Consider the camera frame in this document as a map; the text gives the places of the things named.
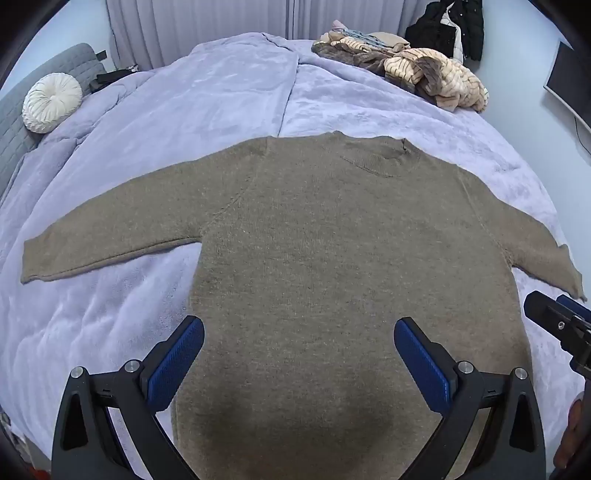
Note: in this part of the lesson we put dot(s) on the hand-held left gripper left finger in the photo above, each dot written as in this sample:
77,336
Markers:
178,360

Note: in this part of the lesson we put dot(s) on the brown furry garment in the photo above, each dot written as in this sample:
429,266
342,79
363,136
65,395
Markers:
351,54

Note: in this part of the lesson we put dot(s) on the beige striped fleece garment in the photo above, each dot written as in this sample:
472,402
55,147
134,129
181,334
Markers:
438,76

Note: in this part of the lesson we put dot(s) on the pale pleated curtain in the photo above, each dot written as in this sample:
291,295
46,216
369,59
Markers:
207,21

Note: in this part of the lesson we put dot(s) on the olive brown knit sweater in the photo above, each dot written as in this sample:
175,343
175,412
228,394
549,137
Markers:
323,254

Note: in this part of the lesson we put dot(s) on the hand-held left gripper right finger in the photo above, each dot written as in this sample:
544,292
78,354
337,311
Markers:
422,364

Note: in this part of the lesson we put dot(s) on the grey quilted headboard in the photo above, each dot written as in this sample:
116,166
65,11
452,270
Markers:
18,120

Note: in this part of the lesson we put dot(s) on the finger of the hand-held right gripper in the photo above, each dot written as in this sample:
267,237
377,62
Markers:
575,305
545,314

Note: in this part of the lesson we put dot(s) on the black hanging jacket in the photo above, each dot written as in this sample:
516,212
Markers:
434,27

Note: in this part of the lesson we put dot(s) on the lavender fleece blanket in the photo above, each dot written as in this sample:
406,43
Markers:
184,101

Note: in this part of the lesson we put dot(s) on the round white pleated pillow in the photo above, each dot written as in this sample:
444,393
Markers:
52,103

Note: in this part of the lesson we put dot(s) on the tan folded garment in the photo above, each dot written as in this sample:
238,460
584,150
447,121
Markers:
390,39

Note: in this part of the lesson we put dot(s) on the black flat screen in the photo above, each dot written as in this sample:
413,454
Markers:
572,78

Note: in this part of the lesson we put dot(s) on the person's right hand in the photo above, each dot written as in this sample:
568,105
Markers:
570,434

